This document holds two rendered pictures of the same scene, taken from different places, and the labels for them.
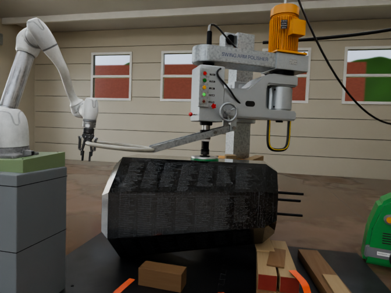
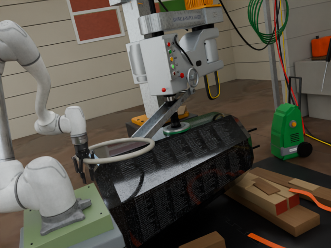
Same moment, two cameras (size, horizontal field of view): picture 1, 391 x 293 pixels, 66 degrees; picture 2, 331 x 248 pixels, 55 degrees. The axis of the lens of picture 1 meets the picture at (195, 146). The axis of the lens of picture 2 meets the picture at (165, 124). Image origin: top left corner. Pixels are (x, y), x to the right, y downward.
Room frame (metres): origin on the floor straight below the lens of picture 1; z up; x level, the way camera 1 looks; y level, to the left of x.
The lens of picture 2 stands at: (0.41, 1.29, 1.49)
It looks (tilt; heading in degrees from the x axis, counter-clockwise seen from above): 14 degrees down; 327
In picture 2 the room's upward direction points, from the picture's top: 12 degrees counter-clockwise
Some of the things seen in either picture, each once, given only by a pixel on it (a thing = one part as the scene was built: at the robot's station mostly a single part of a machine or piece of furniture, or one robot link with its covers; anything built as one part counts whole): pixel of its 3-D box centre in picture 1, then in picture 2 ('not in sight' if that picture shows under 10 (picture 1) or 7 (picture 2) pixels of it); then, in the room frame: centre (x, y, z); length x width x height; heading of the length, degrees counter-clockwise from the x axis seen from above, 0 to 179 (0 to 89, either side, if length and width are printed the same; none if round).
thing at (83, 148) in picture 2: (88, 134); (82, 150); (2.12, 0.76, 1.00); 0.08 x 0.07 x 0.09; 94
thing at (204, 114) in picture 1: (216, 97); (170, 65); (2.39, -0.15, 1.32); 0.36 x 0.22 x 0.45; 108
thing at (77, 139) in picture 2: (89, 124); (79, 138); (2.12, 0.76, 1.07); 0.09 x 0.09 x 0.06
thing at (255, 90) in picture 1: (252, 102); (193, 60); (2.47, -0.45, 1.31); 0.74 x 0.23 x 0.49; 108
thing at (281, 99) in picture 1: (280, 99); (206, 51); (2.56, -0.70, 1.35); 0.19 x 0.19 x 0.20
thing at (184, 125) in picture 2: (204, 157); (176, 127); (2.36, -0.08, 0.85); 0.21 x 0.21 x 0.01
